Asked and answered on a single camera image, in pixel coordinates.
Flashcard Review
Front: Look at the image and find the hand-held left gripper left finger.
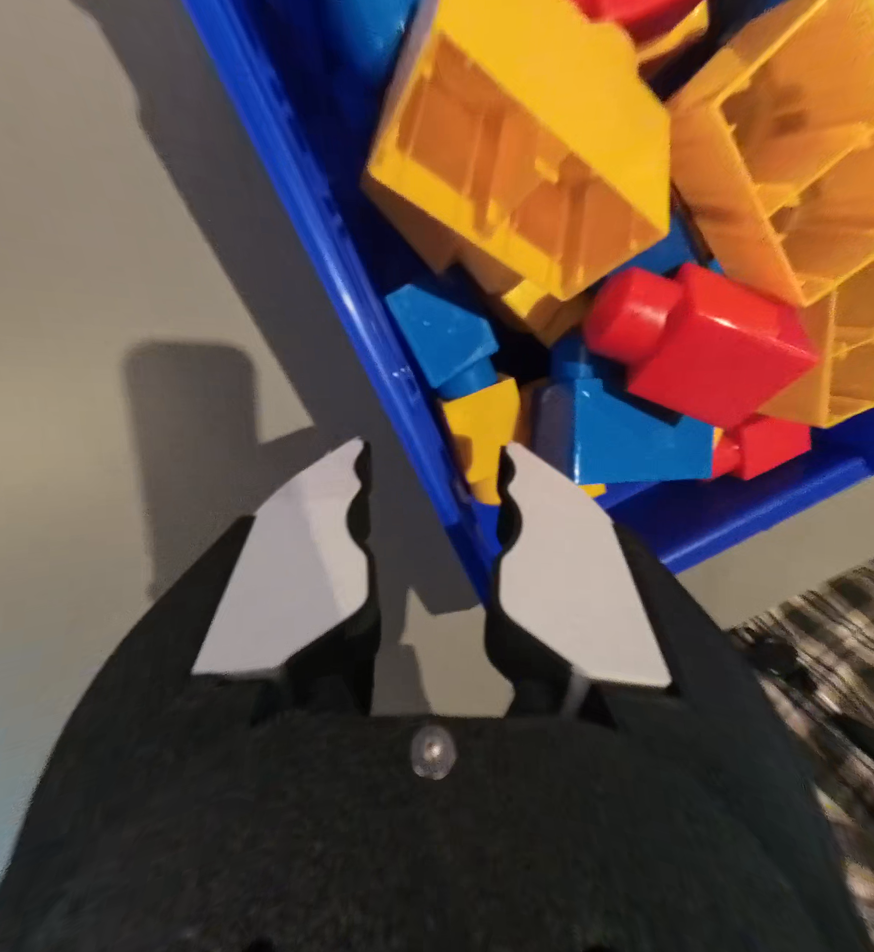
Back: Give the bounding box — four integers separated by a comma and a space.
191, 437, 382, 679

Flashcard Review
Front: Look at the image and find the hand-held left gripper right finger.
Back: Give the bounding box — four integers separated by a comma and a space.
485, 442, 675, 718

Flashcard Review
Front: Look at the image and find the blue plastic bin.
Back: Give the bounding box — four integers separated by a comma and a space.
180, 0, 874, 603

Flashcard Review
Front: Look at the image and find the heap of mega blocks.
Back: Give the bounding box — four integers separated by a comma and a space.
363, 0, 874, 507

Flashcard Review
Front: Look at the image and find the person's plaid-shirted torso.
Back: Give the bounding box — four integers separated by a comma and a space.
729, 550, 874, 952

